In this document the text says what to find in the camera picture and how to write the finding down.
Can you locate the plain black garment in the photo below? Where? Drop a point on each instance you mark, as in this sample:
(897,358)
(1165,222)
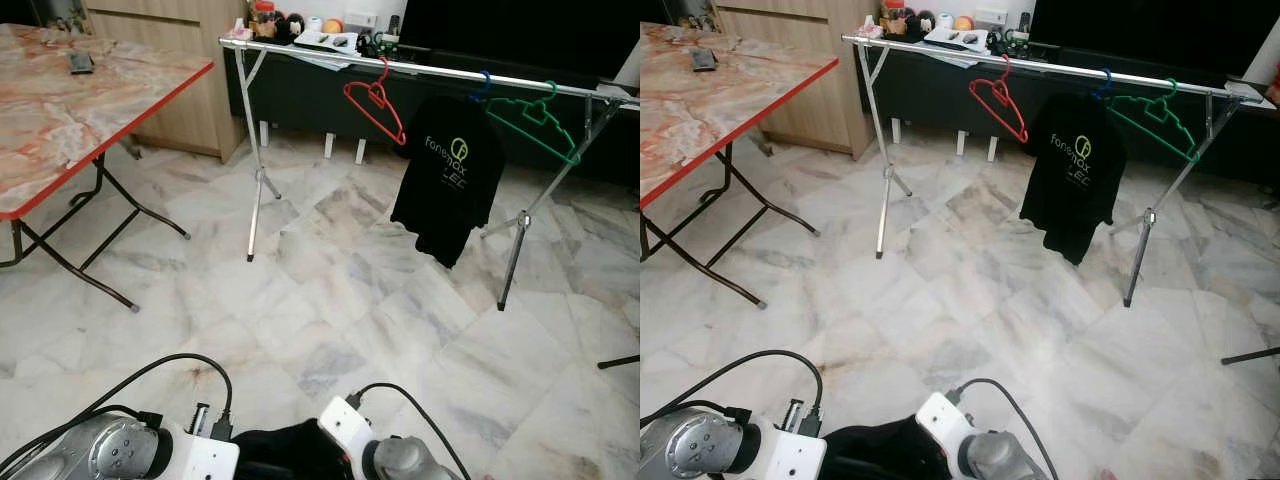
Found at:
(290,455)
(880,455)

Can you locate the green plastic hanger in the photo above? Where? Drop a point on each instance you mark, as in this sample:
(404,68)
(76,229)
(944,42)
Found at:
(1193,155)
(573,158)

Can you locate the blue plastic hanger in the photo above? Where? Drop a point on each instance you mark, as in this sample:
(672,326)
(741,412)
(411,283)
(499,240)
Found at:
(480,85)
(1103,83)

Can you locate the red plastic hanger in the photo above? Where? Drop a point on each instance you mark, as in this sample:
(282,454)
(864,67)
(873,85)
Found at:
(400,140)
(1023,136)

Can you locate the black metal stand leg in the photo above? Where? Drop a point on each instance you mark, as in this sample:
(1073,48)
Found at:
(1255,355)
(620,360)

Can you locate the marble folding table red edge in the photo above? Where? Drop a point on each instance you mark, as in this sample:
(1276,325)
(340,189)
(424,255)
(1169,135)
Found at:
(710,120)
(70,130)

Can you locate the small black wallet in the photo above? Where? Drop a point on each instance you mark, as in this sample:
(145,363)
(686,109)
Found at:
(703,59)
(81,63)

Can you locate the black printed t-shirt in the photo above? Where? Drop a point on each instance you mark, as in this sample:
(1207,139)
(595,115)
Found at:
(1070,180)
(445,180)

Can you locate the light wooden cabinet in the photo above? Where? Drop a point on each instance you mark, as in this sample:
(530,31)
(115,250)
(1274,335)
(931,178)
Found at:
(180,80)
(800,70)

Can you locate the black television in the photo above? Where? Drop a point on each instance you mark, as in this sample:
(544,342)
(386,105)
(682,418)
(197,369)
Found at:
(520,25)
(1150,25)

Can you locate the pink tissue box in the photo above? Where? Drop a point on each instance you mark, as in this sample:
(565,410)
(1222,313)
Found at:
(240,28)
(870,30)

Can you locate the remote control holder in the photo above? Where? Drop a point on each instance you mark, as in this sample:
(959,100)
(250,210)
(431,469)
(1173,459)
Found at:
(1010,40)
(380,42)

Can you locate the red lid jar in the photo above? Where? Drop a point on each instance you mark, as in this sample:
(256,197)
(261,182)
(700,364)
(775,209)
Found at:
(264,18)
(893,15)

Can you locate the black TV console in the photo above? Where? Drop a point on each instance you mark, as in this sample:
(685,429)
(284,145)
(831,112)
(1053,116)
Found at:
(320,100)
(950,100)

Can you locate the black round plush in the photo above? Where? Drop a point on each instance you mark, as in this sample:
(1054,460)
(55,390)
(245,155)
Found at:
(292,25)
(922,22)

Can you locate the white socket box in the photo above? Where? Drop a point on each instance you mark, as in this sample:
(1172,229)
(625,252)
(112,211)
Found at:
(360,19)
(990,17)

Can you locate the stack of papers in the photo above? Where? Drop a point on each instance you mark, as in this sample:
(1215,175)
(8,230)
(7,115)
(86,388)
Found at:
(330,42)
(958,38)

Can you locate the orange ball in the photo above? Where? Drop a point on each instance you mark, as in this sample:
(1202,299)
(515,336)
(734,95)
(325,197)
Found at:
(962,22)
(332,25)

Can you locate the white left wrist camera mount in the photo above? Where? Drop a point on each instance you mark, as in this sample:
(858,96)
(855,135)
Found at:
(205,460)
(790,460)

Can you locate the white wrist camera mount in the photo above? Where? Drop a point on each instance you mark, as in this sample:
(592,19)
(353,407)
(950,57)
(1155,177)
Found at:
(945,425)
(205,460)
(790,460)
(345,430)

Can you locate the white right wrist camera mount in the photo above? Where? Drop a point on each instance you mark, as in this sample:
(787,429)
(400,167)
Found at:
(945,425)
(345,430)

